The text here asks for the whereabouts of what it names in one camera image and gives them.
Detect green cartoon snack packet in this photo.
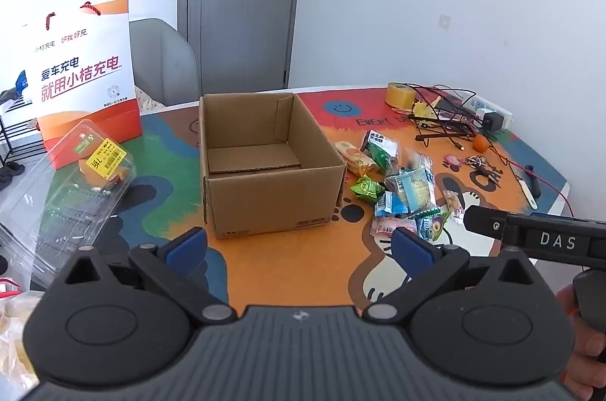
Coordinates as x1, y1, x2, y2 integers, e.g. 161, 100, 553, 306
416, 206, 451, 243

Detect green and white snack packet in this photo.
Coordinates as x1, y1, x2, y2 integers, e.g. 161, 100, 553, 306
362, 130, 401, 173

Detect yellow tape roll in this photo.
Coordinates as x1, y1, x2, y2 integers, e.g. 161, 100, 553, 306
384, 82, 418, 111

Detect white and orange paper bag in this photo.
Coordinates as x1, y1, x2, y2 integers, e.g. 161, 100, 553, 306
0, 0, 143, 171

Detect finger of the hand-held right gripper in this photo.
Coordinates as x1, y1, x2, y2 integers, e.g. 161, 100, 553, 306
463, 206, 510, 245

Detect dark shoe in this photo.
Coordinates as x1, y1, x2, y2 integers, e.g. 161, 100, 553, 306
0, 163, 27, 192

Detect clear bag of bread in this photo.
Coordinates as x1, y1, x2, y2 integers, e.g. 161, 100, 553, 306
0, 287, 46, 401

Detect dotted cushion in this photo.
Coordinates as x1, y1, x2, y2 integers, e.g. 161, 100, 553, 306
134, 84, 167, 114

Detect bunch of keys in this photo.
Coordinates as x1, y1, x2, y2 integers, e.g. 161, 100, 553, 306
466, 154, 503, 190

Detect white power strip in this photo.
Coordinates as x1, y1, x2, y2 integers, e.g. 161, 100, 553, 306
465, 95, 514, 130

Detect small blue snack packet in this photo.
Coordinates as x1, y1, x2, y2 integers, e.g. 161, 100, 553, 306
373, 191, 411, 218

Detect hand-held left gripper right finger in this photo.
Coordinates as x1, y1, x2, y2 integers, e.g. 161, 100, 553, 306
362, 227, 545, 329

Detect pink snack packet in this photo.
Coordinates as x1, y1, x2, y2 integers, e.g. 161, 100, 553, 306
370, 216, 418, 239

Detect orange clear snack packet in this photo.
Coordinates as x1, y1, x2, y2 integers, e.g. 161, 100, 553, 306
335, 140, 380, 175

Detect blue and white snack packet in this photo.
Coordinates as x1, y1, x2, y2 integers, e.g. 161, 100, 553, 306
385, 155, 437, 213

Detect thin red cable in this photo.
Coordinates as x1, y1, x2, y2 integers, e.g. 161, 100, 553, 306
491, 149, 571, 215

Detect grey door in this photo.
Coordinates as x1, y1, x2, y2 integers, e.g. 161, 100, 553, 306
178, 0, 309, 97

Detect clear candy packet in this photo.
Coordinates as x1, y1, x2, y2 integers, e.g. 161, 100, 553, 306
442, 188, 467, 225

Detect white pen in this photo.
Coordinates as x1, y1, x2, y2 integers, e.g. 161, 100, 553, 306
515, 173, 539, 211

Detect colourful printed table mat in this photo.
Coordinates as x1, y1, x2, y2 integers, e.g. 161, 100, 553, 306
47, 86, 570, 313

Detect yellow paper object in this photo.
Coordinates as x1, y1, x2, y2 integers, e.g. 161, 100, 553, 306
411, 100, 439, 120

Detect brown cardboard box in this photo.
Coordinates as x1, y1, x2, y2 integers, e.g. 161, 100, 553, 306
198, 92, 348, 240

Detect black shoe rack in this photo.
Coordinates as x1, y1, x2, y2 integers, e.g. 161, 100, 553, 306
0, 90, 41, 175

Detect person's right hand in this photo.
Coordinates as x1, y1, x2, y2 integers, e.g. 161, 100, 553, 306
556, 285, 606, 401

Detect clear plastic clamshell container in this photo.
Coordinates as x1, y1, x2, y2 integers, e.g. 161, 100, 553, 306
0, 119, 138, 290

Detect small bright green snack packet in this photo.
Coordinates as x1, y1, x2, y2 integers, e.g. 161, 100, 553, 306
350, 174, 386, 206

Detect grey chair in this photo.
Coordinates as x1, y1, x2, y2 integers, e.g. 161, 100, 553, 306
129, 18, 201, 109

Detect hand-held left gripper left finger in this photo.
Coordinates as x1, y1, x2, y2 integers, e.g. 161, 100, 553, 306
61, 227, 237, 329

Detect black cable tangle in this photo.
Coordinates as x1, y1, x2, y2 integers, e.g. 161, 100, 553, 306
407, 84, 507, 167

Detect black stand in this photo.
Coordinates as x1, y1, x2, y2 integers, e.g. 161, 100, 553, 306
415, 116, 475, 142

